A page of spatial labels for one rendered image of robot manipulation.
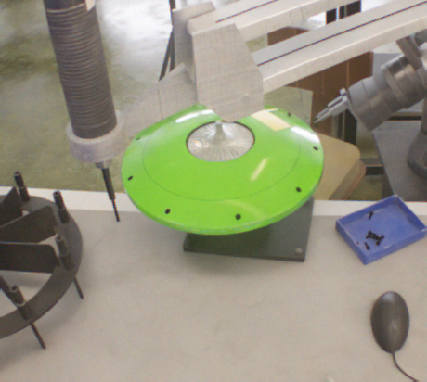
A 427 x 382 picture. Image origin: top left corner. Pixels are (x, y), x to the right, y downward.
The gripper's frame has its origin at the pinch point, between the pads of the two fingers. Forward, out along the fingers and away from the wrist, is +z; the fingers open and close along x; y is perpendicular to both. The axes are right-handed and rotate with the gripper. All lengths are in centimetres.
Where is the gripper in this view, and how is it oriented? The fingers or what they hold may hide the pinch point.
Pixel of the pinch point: (315, 120)
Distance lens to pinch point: 91.2
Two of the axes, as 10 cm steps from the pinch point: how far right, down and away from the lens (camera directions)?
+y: 6.4, 6.1, 4.7
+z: -7.7, 4.9, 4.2
